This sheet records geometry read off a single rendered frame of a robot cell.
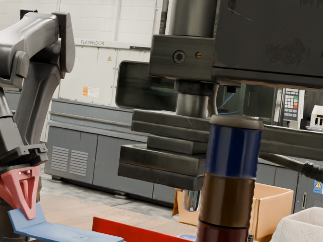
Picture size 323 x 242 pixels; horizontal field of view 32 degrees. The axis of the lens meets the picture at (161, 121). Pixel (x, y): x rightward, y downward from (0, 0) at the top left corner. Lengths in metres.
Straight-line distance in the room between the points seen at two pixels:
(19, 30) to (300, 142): 0.54
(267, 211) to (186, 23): 2.46
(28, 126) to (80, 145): 5.46
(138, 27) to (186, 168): 7.95
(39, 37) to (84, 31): 8.12
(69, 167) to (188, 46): 5.99
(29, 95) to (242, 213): 0.73
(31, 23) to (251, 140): 0.68
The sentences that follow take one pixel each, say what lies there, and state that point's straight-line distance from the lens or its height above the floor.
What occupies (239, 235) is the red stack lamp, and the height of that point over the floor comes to 1.11.
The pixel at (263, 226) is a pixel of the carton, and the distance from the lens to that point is 3.07.
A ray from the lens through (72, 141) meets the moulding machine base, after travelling 6.59.
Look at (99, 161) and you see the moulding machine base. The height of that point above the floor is 0.35.
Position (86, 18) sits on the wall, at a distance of 9.16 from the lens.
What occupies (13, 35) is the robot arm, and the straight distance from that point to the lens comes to 0.95.
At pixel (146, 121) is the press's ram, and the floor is 1.17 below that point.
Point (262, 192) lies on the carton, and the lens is 3.54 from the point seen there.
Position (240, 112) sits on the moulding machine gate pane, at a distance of 5.50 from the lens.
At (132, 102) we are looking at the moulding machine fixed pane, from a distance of 6.15.
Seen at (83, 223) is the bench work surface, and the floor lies 0.90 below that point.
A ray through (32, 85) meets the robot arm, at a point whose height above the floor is 1.19.
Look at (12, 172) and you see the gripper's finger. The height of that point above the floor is 1.07.
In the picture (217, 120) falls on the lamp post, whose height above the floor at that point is 1.19.
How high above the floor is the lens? 1.21
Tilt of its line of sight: 3 degrees down
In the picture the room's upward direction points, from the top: 7 degrees clockwise
